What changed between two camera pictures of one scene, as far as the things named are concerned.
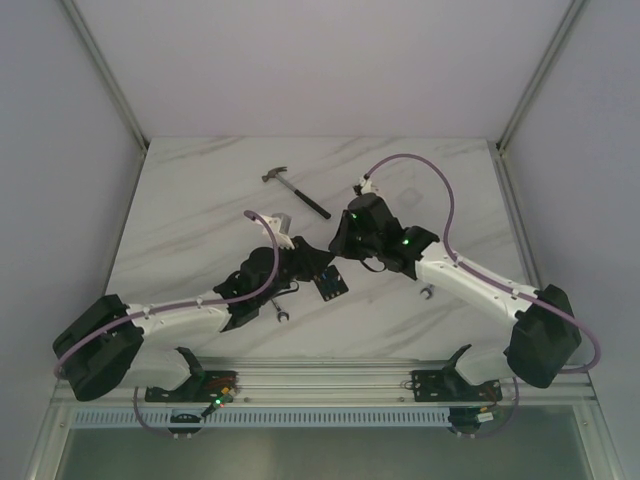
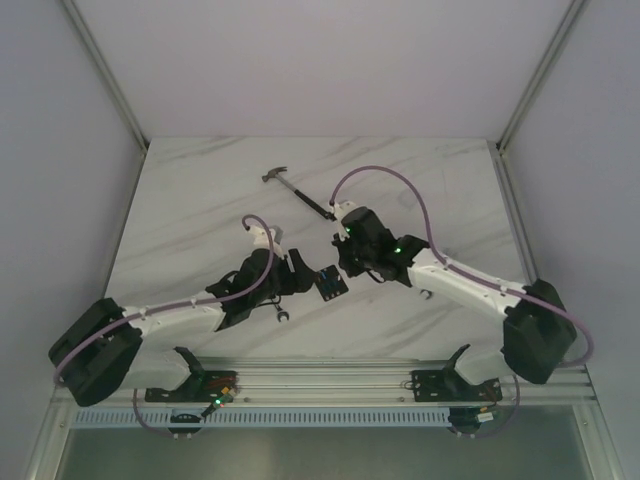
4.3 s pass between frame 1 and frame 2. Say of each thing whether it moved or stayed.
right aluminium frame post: stayed
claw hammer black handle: stayed
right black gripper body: moved
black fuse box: stayed
